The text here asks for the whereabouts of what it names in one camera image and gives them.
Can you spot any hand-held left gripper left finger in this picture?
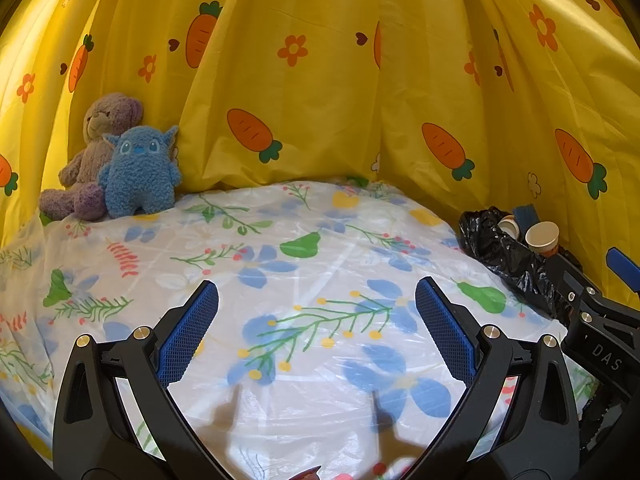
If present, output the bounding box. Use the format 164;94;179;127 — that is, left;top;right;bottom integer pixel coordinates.
52;280;233;480

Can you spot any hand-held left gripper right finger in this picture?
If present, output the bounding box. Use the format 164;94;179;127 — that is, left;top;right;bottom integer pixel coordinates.
400;276;583;480

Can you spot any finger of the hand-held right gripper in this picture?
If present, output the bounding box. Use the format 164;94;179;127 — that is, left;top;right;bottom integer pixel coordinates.
514;203;601;318
606;247;640;293

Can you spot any orange and white paper cup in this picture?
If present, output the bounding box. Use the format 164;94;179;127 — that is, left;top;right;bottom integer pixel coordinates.
497;214;522;239

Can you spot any white paper cup orange print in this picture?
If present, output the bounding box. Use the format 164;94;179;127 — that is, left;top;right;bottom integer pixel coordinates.
524;221;561;257

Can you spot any black trash bag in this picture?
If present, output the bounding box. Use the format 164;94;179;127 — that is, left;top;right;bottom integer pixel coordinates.
459;206;583;326

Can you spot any floral bedsheet with plastic cover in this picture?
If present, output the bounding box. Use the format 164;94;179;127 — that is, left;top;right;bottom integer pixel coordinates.
0;176;601;480

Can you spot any blue plush monster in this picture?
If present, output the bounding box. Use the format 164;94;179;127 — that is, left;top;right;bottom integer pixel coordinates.
97;125;183;220

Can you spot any purple teddy bear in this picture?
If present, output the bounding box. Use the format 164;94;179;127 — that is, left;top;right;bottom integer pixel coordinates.
39;92;145;222

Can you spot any yellow carrot print curtain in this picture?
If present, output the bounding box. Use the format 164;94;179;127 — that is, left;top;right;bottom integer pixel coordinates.
0;0;640;311

